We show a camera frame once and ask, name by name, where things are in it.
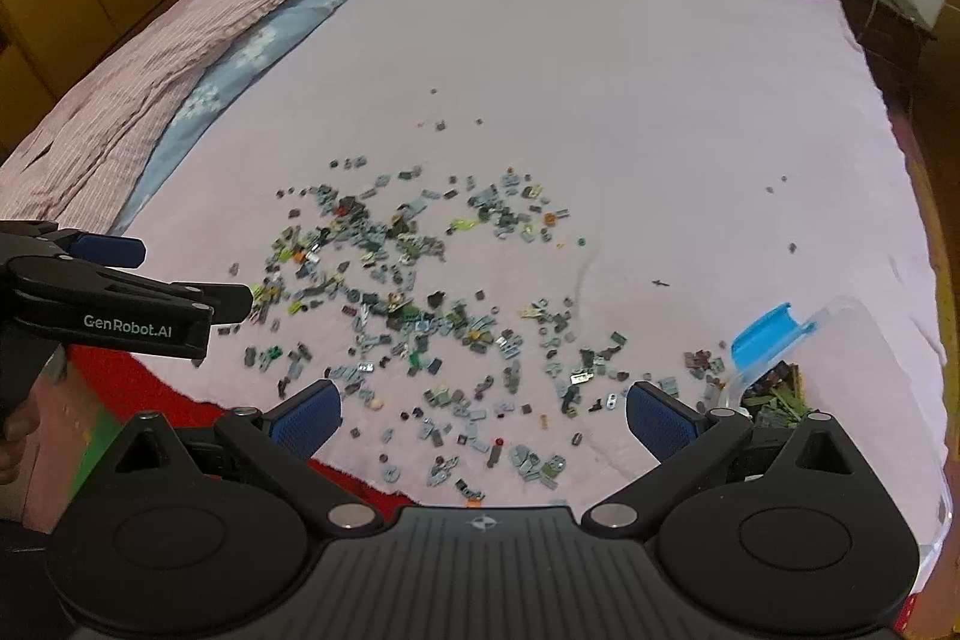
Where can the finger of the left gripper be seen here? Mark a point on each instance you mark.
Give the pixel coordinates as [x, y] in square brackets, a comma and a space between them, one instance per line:
[115, 251]
[212, 303]

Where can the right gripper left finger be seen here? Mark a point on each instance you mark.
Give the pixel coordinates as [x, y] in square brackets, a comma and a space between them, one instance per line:
[272, 450]

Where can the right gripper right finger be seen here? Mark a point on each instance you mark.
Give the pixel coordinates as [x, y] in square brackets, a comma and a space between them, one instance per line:
[691, 448]

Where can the pink checked quilt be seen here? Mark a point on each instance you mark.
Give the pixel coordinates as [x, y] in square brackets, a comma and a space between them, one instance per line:
[83, 160]

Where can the red mat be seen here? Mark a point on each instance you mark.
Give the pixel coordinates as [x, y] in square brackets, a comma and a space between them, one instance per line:
[125, 387]

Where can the blue box lid clip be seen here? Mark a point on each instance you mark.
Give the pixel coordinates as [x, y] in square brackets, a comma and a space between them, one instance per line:
[771, 335]

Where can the lime green brick piece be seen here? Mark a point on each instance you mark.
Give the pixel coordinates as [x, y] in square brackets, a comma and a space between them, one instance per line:
[463, 224]

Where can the wooden bedside table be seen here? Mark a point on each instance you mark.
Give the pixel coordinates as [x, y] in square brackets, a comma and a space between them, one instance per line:
[893, 35]

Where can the blue floral blanket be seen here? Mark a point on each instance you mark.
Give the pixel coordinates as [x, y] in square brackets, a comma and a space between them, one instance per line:
[249, 58]

